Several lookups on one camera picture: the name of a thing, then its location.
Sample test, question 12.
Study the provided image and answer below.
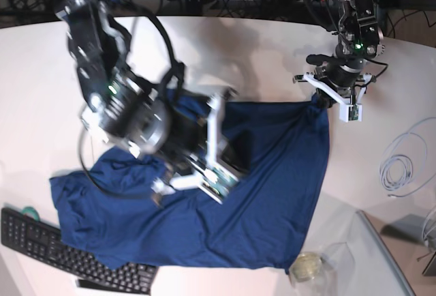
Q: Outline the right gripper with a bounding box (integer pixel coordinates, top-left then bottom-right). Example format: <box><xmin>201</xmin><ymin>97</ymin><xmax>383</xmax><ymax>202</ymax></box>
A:
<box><xmin>102</xmin><ymin>89</ymin><xmax>206</xmax><ymax>166</ymax></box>

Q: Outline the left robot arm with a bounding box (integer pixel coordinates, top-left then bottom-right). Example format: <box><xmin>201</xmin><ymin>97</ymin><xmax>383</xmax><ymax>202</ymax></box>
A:
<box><xmin>302</xmin><ymin>0</ymin><xmax>384</xmax><ymax>110</ymax></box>

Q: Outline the light blue coiled cable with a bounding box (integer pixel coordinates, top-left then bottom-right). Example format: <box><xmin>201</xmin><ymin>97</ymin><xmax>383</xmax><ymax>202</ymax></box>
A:
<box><xmin>379</xmin><ymin>117</ymin><xmax>436</xmax><ymax>198</ymax></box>

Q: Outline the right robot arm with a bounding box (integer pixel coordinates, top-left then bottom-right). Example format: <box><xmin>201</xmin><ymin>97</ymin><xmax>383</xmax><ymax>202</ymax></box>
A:
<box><xmin>53</xmin><ymin>0</ymin><xmax>204</xmax><ymax>195</ymax></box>

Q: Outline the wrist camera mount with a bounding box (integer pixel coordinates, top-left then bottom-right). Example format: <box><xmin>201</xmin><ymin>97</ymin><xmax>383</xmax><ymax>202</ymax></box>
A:
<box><xmin>293</xmin><ymin>70</ymin><xmax>375</xmax><ymax>123</ymax></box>
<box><xmin>151</xmin><ymin>87</ymin><xmax>243</xmax><ymax>206</ymax></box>

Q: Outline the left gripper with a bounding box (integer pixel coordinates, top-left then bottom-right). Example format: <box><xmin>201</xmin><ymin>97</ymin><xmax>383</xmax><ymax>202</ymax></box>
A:
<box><xmin>306</xmin><ymin>54</ymin><xmax>367</xmax><ymax>109</ymax></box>

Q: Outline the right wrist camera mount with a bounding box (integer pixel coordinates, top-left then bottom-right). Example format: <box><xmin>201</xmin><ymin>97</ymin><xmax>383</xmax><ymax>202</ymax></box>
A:
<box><xmin>151</xmin><ymin>87</ymin><xmax>243</xmax><ymax>206</ymax></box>

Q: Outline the green tape roll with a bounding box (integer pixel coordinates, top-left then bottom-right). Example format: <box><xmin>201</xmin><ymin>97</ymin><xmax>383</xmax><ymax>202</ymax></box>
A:
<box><xmin>21</xmin><ymin>206</ymin><xmax>40</xmax><ymax>221</ymax></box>

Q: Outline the dark blue t-shirt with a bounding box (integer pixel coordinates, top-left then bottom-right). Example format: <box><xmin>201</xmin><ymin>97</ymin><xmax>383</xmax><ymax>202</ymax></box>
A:
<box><xmin>50</xmin><ymin>99</ymin><xmax>330</xmax><ymax>269</ymax></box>

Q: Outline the clear tape roll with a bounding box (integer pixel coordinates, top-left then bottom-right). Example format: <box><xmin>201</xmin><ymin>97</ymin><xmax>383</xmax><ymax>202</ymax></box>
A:
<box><xmin>289</xmin><ymin>252</ymin><xmax>322</xmax><ymax>284</ymax></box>

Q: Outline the black computer keyboard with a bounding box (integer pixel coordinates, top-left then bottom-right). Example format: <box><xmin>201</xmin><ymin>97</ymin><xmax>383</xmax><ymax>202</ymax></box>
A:
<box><xmin>1</xmin><ymin>207</ymin><xmax>158</xmax><ymax>286</ymax></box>

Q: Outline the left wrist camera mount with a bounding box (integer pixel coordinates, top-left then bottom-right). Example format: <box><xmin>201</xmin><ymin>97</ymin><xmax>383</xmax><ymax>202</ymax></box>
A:
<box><xmin>293</xmin><ymin>70</ymin><xmax>375</xmax><ymax>123</ymax></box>

